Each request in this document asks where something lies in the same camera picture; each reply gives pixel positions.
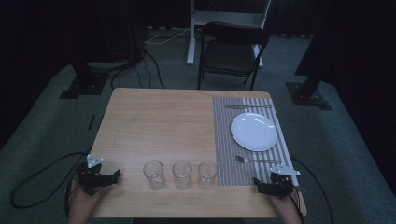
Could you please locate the grey striped placemat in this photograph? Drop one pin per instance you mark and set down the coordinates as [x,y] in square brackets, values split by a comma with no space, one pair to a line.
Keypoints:
[224,146]

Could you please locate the silver table knife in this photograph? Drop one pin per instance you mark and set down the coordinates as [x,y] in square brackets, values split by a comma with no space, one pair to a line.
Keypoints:
[246,106]

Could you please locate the black folding chair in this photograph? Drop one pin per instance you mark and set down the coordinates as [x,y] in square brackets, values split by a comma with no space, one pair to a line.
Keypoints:
[230,53]

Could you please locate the white metal stand frame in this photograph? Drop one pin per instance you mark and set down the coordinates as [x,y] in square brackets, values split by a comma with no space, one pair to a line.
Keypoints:
[214,17]

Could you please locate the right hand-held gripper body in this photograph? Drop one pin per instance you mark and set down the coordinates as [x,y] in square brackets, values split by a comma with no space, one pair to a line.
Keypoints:
[281,183]

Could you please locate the person's left hand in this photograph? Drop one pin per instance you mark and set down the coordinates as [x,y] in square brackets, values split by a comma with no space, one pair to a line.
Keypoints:
[81,202]

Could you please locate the silver fork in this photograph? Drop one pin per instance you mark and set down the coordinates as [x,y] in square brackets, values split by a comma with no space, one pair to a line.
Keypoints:
[255,160]

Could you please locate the person's right hand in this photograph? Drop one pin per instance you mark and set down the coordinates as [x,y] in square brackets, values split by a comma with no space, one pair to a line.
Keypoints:
[288,210]

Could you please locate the black stand with base plate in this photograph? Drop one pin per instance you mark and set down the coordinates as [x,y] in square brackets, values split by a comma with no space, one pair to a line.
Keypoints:
[308,93]
[85,82]

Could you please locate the small black floor strip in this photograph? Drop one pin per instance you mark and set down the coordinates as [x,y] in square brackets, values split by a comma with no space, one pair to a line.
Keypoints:
[91,122]

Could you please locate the white round plate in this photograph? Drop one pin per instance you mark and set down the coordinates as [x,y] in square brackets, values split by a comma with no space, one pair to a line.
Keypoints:
[253,131]

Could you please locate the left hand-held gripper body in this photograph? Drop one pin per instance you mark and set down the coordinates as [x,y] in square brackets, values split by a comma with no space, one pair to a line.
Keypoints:
[90,177]

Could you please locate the clear drinking glass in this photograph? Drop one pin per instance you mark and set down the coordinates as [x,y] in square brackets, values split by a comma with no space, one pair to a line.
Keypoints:
[154,174]
[207,174]
[182,174]

